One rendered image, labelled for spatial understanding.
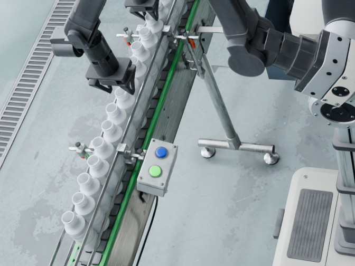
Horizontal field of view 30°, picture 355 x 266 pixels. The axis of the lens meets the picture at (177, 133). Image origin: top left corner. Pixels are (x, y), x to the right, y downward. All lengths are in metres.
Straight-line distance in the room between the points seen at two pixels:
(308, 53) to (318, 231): 1.35
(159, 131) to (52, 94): 1.70
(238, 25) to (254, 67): 0.10
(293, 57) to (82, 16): 0.44
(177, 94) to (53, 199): 1.30
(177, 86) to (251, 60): 0.92
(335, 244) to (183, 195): 0.86
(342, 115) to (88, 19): 0.70
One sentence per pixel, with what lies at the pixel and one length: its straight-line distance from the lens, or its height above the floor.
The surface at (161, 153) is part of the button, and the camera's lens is 1.85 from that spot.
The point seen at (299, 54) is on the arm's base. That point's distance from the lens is 1.33.
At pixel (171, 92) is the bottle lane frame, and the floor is 0.96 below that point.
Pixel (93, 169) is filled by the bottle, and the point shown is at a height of 1.15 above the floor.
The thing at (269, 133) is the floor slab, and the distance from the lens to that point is 3.16.
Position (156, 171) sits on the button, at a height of 1.12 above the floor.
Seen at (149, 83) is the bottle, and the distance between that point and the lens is 2.08.
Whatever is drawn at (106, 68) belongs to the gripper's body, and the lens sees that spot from 1.54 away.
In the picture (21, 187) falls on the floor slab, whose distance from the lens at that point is 3.48.
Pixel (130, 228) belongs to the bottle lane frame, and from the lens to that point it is 2.00.
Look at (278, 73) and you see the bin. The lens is 2.37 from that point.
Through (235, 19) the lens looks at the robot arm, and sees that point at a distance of 1.29.
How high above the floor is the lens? 2.59
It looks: 52 degrees down
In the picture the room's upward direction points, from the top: 27 degrees counter-clockwise
